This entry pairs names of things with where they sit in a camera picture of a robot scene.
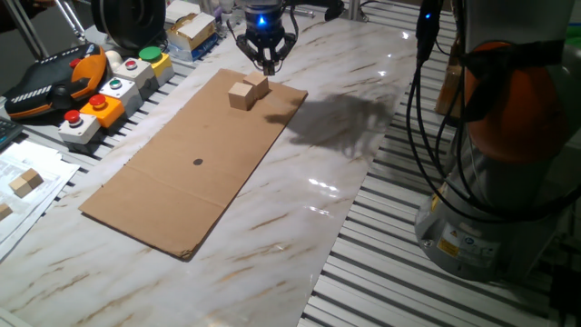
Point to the black connector blue light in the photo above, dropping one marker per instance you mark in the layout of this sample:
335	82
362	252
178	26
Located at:
427	27

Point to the white round object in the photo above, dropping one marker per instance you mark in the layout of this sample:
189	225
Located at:
113	59

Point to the cardboard box white label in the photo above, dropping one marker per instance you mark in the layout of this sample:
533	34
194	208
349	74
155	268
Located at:
190	31

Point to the black keyboard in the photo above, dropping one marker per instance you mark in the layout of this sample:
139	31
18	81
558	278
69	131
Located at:
9	131

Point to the small brown wooden cube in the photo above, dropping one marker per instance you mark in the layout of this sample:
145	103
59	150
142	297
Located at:
34	178

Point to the yellow box green mushroom button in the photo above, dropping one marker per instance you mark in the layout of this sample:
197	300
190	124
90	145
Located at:
161	66

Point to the orange box red button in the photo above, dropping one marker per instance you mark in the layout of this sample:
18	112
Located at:
106	113

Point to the slanted aluminium post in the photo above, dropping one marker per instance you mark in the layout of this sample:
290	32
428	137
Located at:
356	9

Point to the brown cardboard sheet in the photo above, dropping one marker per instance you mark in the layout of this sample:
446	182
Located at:
181	191

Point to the black orange teach pendant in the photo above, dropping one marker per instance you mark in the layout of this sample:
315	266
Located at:
50	86

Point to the thin silver rod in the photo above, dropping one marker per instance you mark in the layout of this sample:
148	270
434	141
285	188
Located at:
72	22

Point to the black filament spool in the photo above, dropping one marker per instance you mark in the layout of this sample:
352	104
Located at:
129	20

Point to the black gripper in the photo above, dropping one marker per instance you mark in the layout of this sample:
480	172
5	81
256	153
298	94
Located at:
265	27

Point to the dark slanted metal bar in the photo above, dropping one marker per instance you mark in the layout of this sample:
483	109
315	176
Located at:
28	32

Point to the white box small red button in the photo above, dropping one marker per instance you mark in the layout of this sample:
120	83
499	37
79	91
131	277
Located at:
136	72

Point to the white box red mushroom button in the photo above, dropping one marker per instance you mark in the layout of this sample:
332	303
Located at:
79	129

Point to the marble pattern sheet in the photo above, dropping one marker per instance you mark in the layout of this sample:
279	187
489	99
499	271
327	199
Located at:
281	254

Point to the printed paper sheets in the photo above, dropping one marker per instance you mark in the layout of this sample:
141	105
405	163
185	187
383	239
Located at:
32	213

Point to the white box green button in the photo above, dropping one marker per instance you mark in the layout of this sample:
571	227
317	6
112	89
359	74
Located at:
122	93

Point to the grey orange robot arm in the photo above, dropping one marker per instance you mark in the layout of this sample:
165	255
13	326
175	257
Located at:
517	109

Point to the small pale wooden cube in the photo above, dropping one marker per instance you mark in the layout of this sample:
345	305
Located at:
20	187

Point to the blue flat box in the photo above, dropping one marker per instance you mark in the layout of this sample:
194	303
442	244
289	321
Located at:
195	52

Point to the white flat box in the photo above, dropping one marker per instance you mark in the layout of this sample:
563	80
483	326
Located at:
179	10

